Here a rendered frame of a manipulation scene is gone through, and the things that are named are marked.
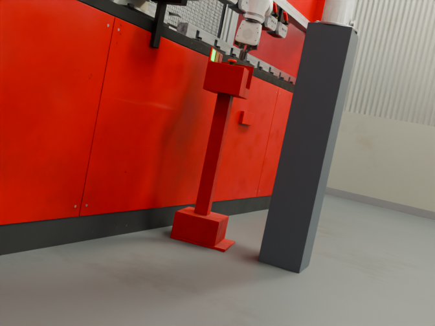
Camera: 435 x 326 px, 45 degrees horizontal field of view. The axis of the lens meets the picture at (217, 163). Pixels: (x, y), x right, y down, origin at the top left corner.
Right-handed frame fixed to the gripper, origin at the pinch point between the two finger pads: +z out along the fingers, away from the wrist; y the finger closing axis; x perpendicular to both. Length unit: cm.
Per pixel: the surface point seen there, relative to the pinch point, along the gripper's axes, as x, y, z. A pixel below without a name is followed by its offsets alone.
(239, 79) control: -15.1, 4.9, 11.5
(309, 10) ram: 166, 0, -63
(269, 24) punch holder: 99, -12, -34
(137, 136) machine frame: -32, -25, 45
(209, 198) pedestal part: -8, 5, 64
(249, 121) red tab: 68, -1, 27
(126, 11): -52, -34, 1
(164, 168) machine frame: -8, -19, 58
